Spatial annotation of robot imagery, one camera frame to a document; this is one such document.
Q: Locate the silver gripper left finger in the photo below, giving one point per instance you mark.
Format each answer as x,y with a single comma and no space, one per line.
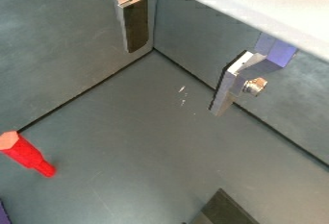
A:
133,16

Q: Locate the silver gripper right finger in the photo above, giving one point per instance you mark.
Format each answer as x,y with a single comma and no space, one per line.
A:
243,74

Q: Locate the red peg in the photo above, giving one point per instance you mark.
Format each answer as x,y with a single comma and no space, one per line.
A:
17,147

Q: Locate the purple board block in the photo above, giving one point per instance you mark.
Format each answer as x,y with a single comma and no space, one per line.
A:
5,217

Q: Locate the black angle bracket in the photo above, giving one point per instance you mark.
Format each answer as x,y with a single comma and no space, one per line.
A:
223,210

